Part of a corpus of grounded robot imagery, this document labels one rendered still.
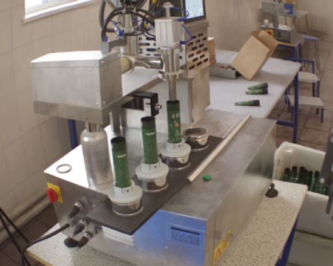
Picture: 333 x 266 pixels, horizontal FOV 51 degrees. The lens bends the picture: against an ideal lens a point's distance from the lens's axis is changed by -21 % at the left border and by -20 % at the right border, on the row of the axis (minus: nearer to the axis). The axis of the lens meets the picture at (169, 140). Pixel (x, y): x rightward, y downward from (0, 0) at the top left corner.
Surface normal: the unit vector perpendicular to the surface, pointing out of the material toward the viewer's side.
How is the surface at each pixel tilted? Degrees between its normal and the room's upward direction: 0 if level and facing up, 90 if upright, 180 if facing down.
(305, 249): 96
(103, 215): 0
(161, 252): 90
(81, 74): 90
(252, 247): 0
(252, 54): 90
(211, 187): 0
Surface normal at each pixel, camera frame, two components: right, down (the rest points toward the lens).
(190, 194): -0.05, -0.91
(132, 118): -0.48, 0.39
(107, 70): 0.88, 0.16
